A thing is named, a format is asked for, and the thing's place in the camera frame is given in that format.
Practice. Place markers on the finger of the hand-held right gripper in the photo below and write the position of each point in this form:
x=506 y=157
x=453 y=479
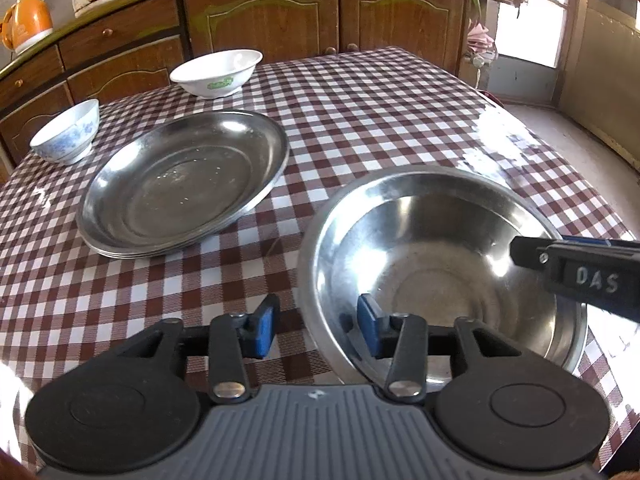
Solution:
x=532 y=254
x=585 y=241

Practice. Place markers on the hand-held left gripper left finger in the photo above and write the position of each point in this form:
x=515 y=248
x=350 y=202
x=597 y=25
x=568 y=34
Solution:
x=265 y=330

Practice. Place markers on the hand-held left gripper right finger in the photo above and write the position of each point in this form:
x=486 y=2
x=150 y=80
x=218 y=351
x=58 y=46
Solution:
x=369 y=325

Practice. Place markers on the steel bowl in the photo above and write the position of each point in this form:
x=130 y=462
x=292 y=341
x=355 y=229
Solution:
x=425 y=270

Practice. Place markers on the white bowl with green print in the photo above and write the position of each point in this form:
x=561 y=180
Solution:
x=215 y=67

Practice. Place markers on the white bowl with blue pattern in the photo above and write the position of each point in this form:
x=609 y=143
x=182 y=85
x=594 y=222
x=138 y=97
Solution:
x=65 y=132

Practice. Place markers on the red bag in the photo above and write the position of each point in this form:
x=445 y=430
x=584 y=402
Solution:
x=492 y=97

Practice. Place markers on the grey glazed door leaf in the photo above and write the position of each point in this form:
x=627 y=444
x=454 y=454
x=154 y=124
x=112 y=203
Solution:
x=610 y=60
x=525 y=80

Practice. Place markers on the brown white checked tablecloth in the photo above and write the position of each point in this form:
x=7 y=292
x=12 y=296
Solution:
x=375 y=125

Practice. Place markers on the pink cloth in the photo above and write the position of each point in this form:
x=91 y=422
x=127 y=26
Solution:
x=480 y=35

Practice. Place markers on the double-door wooden cabinet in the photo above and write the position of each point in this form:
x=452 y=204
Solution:
x=260 y=15

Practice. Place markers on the wooden cabinet with drawers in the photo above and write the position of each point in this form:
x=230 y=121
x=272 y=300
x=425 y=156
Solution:
x=115 y=40

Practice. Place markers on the orange electric kettle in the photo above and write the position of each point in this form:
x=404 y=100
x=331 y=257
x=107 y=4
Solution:
x=27 y=22

